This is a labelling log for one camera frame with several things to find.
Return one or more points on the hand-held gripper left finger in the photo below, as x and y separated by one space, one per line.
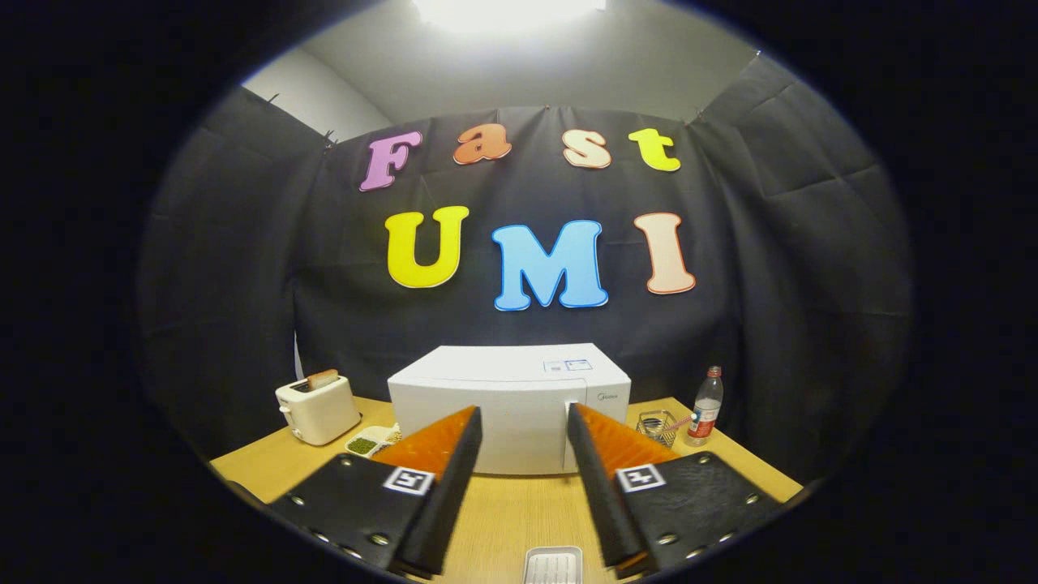
446 503

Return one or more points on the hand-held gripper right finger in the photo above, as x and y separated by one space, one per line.
600 503

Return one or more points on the white toaster oven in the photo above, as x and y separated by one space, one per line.
503 389

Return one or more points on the cream toaster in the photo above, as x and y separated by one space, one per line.
320 414

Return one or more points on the small white rectangular plate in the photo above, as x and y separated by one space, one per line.
553 566

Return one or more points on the white divided dish with beans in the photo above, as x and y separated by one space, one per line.
365 444

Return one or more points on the pink striped stick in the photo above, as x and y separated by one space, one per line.
683 422

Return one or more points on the clear bottle with red label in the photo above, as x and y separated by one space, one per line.
704 414

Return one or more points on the toasted bread slice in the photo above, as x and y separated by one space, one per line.
323 379

